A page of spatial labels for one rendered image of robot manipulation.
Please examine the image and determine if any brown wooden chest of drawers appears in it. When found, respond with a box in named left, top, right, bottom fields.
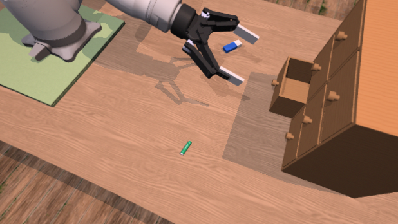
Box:
left=281, top=0, right=398, bottom=198

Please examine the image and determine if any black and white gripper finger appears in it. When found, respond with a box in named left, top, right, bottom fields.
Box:
left=200, top=7, right=259, bottom=45
left=182, top=27, right=244, bottom=86

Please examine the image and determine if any blue and white eraser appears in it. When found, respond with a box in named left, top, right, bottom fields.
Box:
left=223, top=40, right=242, bottom=53

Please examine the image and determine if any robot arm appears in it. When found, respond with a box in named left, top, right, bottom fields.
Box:
left=0, top=0, right=182, bottom=62

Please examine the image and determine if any green aaa battery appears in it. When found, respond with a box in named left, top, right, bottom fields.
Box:
left=180, top=141, right=192, bottom=156

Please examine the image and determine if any brown wooden drawer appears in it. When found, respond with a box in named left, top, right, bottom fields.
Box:
left=308, top=37, right=334, bottom=101
left=282, top=107, right=305, bottom=168
left=269, top=57, right=314, bottom=118
left=298, top=86, right=327, bottom=157
left=321, top=53, right=359, bottom=142
left=330, top=0, right=365, bottom=77

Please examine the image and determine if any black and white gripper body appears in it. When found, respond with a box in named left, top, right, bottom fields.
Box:
left=170, top=3, right=212, bottom=44

